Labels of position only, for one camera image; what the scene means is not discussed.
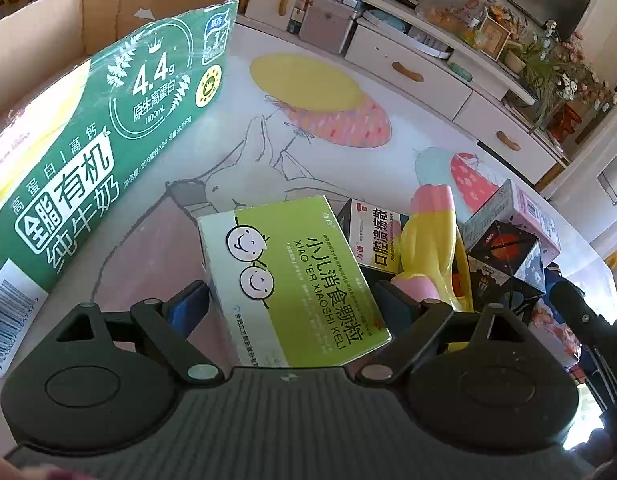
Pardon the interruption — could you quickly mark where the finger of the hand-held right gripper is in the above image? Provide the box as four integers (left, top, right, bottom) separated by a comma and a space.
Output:
548, 266, 617, 356

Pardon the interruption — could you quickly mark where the green medicine box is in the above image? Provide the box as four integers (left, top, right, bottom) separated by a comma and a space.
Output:
196, 195, 393, 368

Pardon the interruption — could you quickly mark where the pink cartoon printed box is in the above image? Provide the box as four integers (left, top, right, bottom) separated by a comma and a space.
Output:
528, 297, 581, 368

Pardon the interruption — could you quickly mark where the red ornament stand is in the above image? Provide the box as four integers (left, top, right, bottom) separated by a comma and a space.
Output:
548, 102, 584, 143

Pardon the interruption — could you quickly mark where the grey metal case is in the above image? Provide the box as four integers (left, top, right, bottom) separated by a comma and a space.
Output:
298, 0, 361, 56

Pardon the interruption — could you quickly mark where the black space print puzzle cube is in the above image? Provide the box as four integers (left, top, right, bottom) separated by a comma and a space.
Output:
465, 220, 546, 326

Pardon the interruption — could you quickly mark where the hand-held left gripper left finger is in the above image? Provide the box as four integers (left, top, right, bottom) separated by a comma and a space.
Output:
56, 281, 224, 388

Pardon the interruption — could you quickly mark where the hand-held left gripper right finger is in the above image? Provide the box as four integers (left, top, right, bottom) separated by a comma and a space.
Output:
355, 281, 531, 386

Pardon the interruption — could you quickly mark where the clear snack bag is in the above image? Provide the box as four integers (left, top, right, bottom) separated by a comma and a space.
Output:
423, 0, 484, 36

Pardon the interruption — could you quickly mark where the potted green plant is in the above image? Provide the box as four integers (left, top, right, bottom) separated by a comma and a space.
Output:
508, 20, 617, 131

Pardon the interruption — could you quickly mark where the white TV cabinet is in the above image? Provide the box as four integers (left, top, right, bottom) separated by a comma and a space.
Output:
236, 0, 571, 186

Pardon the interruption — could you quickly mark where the green printed cardboard milk box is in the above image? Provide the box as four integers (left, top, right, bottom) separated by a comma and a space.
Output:
0, 0, 239, 378

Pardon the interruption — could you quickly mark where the wooden photo frame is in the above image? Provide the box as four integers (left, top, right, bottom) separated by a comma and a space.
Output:
475, 12, 511, 61

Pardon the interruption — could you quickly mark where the pink and white box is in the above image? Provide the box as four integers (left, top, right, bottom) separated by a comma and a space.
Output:
462, 179, 561, 261

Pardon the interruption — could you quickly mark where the yellow and pink toy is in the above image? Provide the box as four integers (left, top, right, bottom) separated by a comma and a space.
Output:
388, 184, 476, 353

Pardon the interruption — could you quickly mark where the white and black medicine box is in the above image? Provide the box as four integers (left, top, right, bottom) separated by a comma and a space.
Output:
337, 197, 410, 276

